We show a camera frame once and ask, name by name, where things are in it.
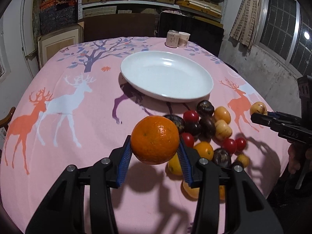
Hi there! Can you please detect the small speckled yellow melon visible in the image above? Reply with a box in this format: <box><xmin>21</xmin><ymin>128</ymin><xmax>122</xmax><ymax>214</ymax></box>
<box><xmin>250</xmin><ymin>101</ymin><xmax>268</xmax><ymax>115</ymax></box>

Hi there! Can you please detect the red cherry tomato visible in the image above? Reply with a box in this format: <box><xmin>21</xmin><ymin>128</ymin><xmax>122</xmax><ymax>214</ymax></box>
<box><xmin>183</xmin><ymin>110</ymin><xmax>199</xmax><ymax>123</ymax></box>
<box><xmin>235</xmin><ymin>137</ymin><xmax>247</xmax><ymax>152</ymax></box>
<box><xmin>222</xmin><ymin>138</ymin><xmax>237</xmax><ymax>155</ymax></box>
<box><xmin>181</xmin><ymin>133</ymin><xmax>195</xmax><ymax>148</ymax></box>

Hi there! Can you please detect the small yellow fruit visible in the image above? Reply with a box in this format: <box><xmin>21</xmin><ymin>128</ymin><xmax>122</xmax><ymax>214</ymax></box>
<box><xmin>236</xmin><ymin>154</ymin><xmax>250</xmax><ymax>168</ymax></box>

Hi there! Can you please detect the orange yellow tomato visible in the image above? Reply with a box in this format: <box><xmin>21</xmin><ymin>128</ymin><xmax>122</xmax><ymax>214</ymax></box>
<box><xmin>194</xmin><ymin>142</ymin><xmax>214</xmax><ymax>161</ymax></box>

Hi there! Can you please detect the yellow orange fruit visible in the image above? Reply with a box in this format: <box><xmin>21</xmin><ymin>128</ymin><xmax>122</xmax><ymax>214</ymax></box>
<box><xmin>167</xmin><ymin>153</ymin><xmax>183</xmax><ymax>176</ymax></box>

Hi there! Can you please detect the large orange mandarin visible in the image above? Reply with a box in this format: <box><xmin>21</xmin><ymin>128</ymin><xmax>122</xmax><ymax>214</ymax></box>
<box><xmin>131</xmin><ymin>116</ymin><xmax>180</xmax><ymax>165</ymax></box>

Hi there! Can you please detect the person right hand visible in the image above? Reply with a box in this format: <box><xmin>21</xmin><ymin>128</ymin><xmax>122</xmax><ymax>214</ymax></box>
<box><xmin>288</xmin><ymin>141</ymin><xmax>312</xmax><ymax>174</ymax></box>

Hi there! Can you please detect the window with grille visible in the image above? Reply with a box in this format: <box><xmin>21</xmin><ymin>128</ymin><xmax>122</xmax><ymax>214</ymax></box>
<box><xmin>256</xmin><ymin>0</ymin><xmax>311</xmax><ymax>77</ymax></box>

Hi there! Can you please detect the hanging striped cloth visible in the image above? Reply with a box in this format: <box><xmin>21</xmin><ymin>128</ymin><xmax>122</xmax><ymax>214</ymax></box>
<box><xmin>230</xmin><ymin>0</ymin><xmax>261</xmax><ymax>50</ymax></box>

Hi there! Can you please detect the pink deer tablecloth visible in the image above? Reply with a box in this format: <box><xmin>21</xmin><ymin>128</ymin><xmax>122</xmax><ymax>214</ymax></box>
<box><xmin>1</xmin><ymin>37</ymin><xmax>289</xmax><ymax>231</ymax></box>

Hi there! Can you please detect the white oval plate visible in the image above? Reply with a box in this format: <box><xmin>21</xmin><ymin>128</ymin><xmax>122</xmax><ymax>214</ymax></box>
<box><xmin>121</xmin><ymin>51</ymin><xmax>214</xmax><ymax>103</ymax></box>

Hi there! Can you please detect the paper cup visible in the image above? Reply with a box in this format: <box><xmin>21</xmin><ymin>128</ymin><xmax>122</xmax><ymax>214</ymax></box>
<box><xmin>178</xmin><ymin>32</ymin><xmax>190</xmax><ymax>48</ymax></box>

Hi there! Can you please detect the cardboard box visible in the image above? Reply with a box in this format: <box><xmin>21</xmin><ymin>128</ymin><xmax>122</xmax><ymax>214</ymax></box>
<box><xmin>38</xmin><ymin>23</ymin><xmax>84</xmax><ymax>69</ymax></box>

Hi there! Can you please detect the brown cardboard panel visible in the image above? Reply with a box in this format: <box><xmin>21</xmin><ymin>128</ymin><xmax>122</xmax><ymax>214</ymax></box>
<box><xmin>83</xmin><ymin>13</ymin><xmax>156</xmax><ymax>42</ymax></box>

